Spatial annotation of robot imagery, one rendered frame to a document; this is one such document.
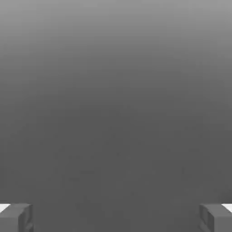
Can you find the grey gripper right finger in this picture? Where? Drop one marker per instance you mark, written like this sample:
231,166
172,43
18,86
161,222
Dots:
217,220

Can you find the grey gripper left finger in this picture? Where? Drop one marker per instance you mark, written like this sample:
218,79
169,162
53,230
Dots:
12,219

